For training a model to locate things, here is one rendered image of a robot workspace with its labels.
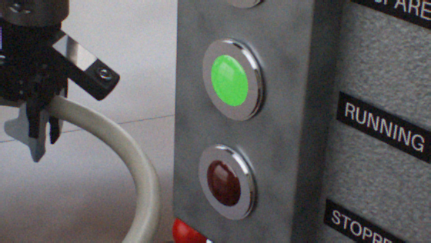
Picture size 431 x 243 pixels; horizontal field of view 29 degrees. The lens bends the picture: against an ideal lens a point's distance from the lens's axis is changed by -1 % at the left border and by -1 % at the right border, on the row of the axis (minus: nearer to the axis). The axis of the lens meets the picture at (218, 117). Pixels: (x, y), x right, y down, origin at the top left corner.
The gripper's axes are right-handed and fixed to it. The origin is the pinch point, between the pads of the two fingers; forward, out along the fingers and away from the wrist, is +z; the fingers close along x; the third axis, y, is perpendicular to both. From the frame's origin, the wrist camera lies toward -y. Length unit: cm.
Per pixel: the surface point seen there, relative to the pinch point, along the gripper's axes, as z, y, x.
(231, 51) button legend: -53, -39, 62
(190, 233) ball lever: -37, -36, 55
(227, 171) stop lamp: -47, -40, 62
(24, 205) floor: 94, 55, -93
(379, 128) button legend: -52, -46, 63
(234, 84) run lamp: -52, -39, 62
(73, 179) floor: 94, 48, -113
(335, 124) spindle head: -51, -44, 62
